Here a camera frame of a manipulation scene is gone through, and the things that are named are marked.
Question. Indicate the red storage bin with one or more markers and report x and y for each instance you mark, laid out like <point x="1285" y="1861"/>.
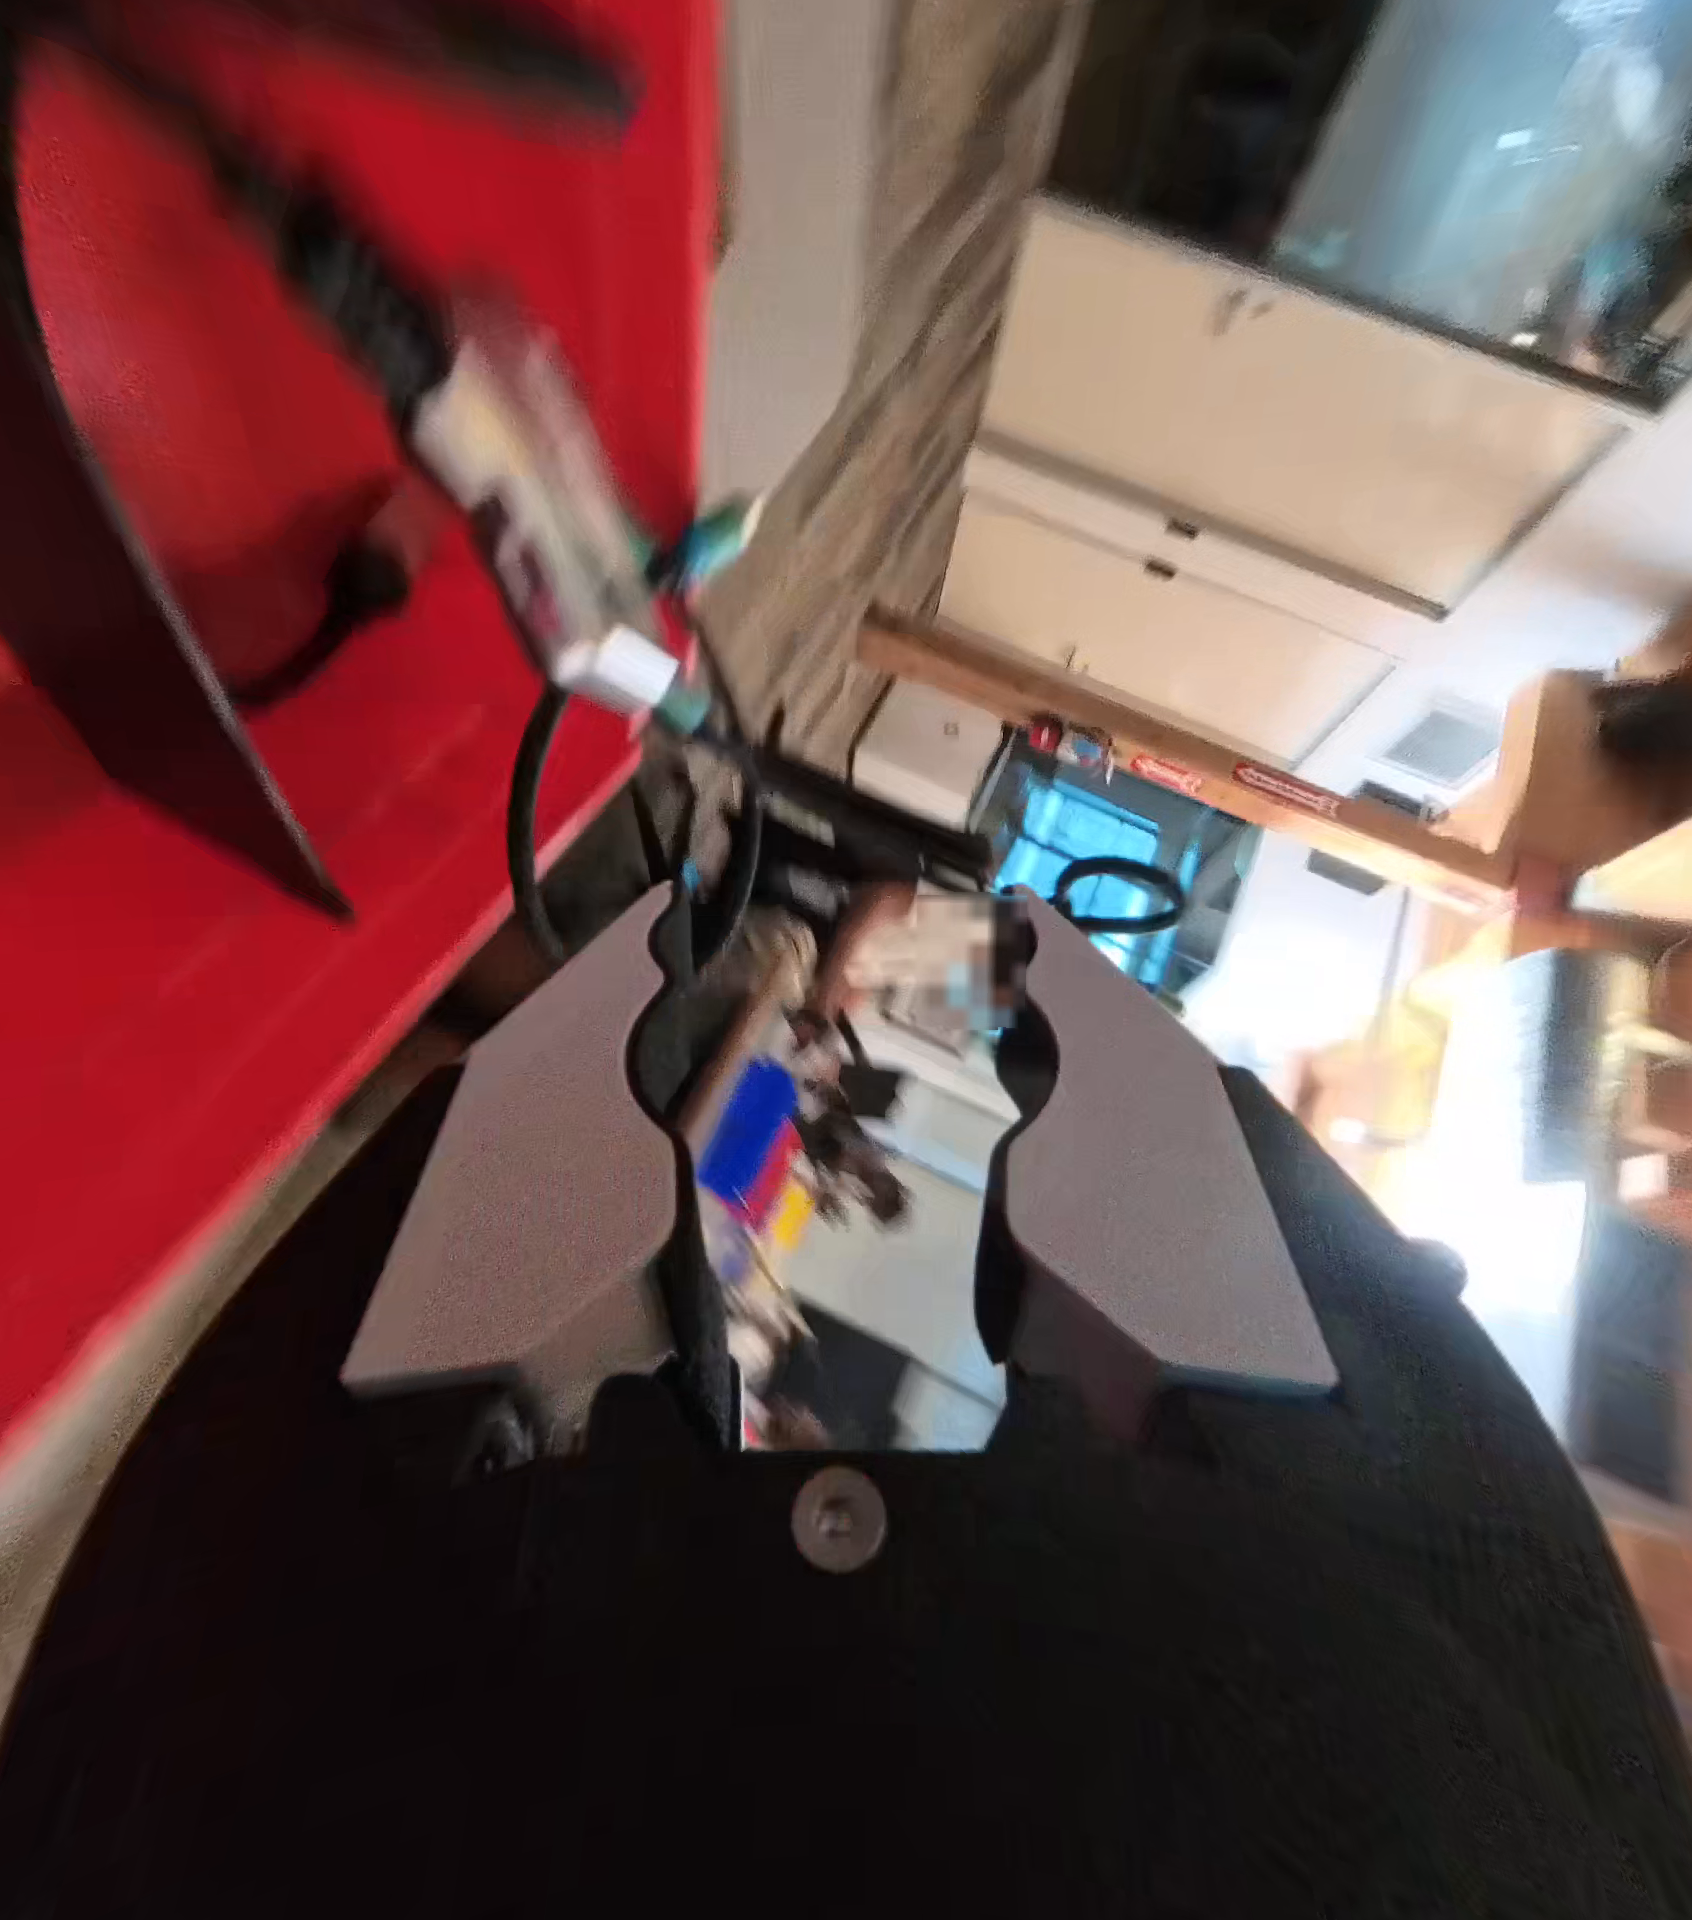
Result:
<point x="184" y="1050"/>

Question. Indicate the white door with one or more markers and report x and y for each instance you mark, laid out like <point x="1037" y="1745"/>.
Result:
<point x="1285" y="406"/>
<point x="1162" y="629"/>

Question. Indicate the large paned window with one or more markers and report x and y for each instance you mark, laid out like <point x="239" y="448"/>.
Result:
<point x="1085" y="852"/>

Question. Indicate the glass partition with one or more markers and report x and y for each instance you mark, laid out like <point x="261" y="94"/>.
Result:
<point x="1463" y="169"/>

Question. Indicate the wooden post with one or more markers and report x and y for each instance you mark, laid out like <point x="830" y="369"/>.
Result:
<point x="1176" y="750"/>

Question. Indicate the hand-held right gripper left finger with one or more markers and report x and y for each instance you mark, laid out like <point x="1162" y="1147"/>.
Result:
<point x="531" y="1187"/>

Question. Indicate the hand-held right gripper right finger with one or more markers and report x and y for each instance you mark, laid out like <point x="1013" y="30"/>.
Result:
<point x="1162" y="1202"/>

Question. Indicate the white labelled device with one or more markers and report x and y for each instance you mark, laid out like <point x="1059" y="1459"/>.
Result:
<point x="531" y="450"/>

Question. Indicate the wall air vent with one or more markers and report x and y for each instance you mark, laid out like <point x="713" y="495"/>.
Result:
<point x="1438" y="741"/>

